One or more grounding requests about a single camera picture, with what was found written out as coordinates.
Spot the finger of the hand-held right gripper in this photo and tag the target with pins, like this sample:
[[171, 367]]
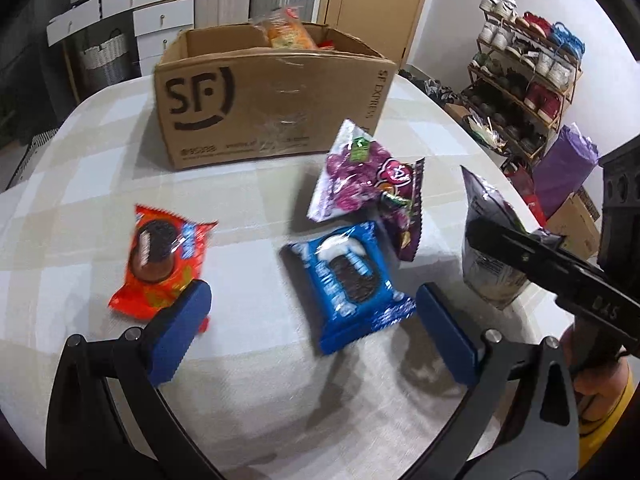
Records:
[[510, 250]]

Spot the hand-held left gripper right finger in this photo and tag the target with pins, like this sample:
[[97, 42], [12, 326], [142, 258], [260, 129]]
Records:
[[447, 332]]

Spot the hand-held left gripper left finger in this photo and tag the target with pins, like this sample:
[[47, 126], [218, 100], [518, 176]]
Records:
[[180, 332]]

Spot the dark purple white-backed packet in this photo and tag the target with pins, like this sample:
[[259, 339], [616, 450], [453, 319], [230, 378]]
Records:
[[492, 280]]

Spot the orange cookie packet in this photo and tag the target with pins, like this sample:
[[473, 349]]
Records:
[[155, 255]]

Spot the dark purple candy packet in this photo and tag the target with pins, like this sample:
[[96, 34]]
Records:
[[405, 230]]

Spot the blue cookie packet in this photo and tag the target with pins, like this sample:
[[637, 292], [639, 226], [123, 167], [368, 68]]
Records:
[[345, 275]]

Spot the purple grape candy packet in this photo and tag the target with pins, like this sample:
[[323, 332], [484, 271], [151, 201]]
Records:
[[345, 180]]

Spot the brown cardboard box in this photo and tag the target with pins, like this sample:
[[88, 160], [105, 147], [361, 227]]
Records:
[[280, 110]]

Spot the bread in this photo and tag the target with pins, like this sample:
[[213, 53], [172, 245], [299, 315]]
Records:
[[287, 32]]

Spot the person's right hand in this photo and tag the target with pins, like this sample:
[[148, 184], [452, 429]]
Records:
[[595, 385]]

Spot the printed cardboard box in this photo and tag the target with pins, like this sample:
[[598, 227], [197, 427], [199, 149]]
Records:
[[572, 225]]

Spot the red paper bag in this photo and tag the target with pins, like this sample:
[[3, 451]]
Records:
[[522, 185]]

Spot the purple bag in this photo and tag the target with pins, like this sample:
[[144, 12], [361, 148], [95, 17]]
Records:
[[565, 170]]

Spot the wooden shoe rack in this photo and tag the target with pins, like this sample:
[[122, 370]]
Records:
[[570, 110]]

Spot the white waste bin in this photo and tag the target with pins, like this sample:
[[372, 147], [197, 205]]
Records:
[[485, 132]]

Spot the shoe rack with shoes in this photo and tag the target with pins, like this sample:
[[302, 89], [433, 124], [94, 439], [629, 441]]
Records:
[[542, 100]]

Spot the small cardboard box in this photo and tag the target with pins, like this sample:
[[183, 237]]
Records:
[[457, 111]]

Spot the pile of dark shoes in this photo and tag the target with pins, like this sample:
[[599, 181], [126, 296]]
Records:
[[432, 87]]

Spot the patterned grey white rug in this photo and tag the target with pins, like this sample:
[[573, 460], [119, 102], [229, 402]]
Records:
[[42, 142]]

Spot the grey white laundry basket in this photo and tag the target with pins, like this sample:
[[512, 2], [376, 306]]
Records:
[[102, 57]]

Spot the wooden door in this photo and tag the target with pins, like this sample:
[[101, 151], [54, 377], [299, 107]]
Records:
[[370, 0]]

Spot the white drawer cabinet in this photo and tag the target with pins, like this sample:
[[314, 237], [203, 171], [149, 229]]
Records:
[[162, 30]]

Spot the grey fabric wardrobe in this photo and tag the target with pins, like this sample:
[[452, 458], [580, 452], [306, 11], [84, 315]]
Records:
[[30, 60]]

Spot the white desk with drawers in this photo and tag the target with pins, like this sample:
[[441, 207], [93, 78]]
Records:
[[120, 5]]

